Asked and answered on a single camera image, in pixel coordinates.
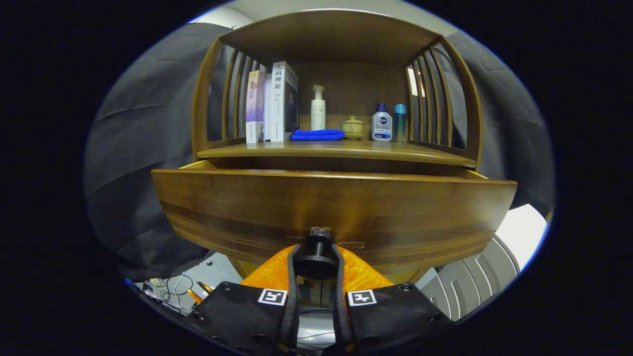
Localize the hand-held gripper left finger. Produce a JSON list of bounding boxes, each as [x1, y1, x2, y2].
[[182, 244, 303, 356]]

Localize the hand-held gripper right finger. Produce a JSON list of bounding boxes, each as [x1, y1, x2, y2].
[[330, 244, 453, 356]]

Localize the black drawer knob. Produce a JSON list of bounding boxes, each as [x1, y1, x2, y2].
[[294, 227, 339, 280]]

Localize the brown wooden drawer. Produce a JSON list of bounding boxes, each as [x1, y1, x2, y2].
[[151, 159, 518, 285]]

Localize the wooden countertop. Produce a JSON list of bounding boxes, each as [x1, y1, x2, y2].
[[197, 138, 478, 169]]

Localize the brown wooden cabinet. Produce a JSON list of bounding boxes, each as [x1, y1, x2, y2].
[[190, 9, 484, 307]]

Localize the grey slatted panel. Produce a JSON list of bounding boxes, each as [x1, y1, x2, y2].
[[415, 235, 521, 322]]

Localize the blue folded cloth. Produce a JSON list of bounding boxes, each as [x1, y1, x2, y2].
[[290, 129, 346, 141]]

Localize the yellow lidded teacup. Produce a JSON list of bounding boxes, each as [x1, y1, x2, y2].
[[340, 116, 365, 140]]

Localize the white bottle with blue cap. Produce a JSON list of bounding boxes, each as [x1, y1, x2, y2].
[[371, 102, 393, 143]]

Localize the white flat panel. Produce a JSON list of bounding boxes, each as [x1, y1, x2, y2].
[[495, 204, 549, 271]]

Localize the slim teal bottle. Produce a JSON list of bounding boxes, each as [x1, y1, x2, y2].
[[394, 104, 407, 144]]

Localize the white pump bottle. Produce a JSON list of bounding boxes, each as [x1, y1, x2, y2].
[[311, 85, 326, 131]]

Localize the thin white book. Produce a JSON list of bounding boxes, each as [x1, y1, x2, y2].
[[263, 73, 274, 142]]

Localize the thick white book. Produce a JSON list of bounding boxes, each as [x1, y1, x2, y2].
[[270, 61, 299, 143]]

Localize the pink and purple book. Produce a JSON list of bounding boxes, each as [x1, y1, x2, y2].
[[245, 70, 266, 144]]

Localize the black floor cables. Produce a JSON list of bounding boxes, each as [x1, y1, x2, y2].
[[161, 271, 198, 310]]

